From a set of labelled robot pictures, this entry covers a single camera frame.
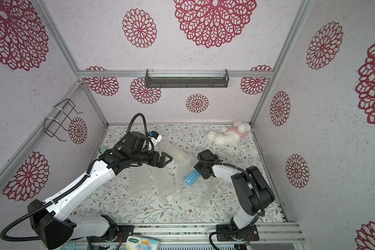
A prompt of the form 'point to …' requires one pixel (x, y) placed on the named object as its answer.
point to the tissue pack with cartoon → (136, 242)
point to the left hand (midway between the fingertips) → (164, 158)
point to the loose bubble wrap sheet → (141, 184)
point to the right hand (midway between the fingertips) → (195, 166)
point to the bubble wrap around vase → (170, 186)
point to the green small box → (102, 149)
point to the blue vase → (191, 177)
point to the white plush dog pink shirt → (230, 136)
